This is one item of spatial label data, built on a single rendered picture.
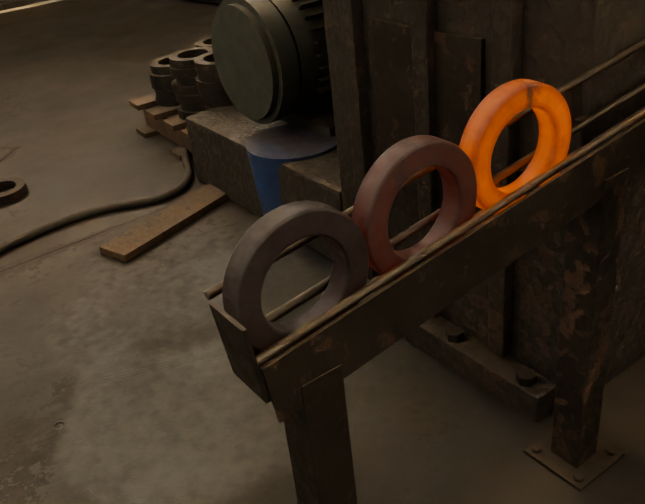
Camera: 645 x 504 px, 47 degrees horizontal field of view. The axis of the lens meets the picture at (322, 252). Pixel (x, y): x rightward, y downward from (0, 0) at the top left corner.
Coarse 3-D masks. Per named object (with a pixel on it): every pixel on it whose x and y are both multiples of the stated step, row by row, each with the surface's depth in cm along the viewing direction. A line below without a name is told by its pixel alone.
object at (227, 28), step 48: (240, 0) 209; (288, 0) 211; (240, 48) 215; (288, 48) 205; (240, 96) 226; (288, 96) 212; (192, 144) 259; (240, 144) 230; (240, 192) 242; (288, 192) 215; (336, 192) 194
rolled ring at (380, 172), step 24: (408, 144) 86; (432, 144) 86; (384, 168) 85; (408, 168) 85; (456, 168) 90; (360, 192) 86; (384, 192) 84; (456, 192) 93; (360, 216) 86; (384, 216) 86; (456, 216) 94; (384, 240) 87; (432, 240) 95; (384, 264) 89
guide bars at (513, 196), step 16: (640, 112) 108; (624, 128) 106; (592, 144) 103; (576, 160) 102; (544, 176) 99; (512, 192) 97; (528, 192) 98; (496, 208) 95; (464, 224) 93; (448, 240) 92; (416, 256) 89; (400, 272) 88; (368, 288) 86; (336, 304) 85; (352, 304) 85; (320, 320) 83; (288, 336) 82; (304, 336) 82; (272, 352) 80
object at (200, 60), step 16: (192, 48) 288; (208, 48) 285; (160, 64) 297; (176, 64) 275; (192, 64) 274; (208, 64) 253; (160, 80) 295; (176, 80) 282; (192, 80) 277; (208, 80) 256; (144, 96) 318; (160, 96) 301; (176, 96) 283; (192, 96) 279; (208, 96) 260; (224, 96) 259; (144, 112) 319; (160, 112) 297; (176, 112) 299; (192, 112) 282; (144, 128) 319; (160, 128) 309; (176, 128) 282
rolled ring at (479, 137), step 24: (504, 96) 92; (528, 96) 94; (552, 96) 96; (480, 120) 93; (504, 120) 93; (552, 120) 98; (480, 144) 92; (552, 144) 101; (480, 168) 94; (528, 168) 104; (480, 192) 96; (504, 192) 99
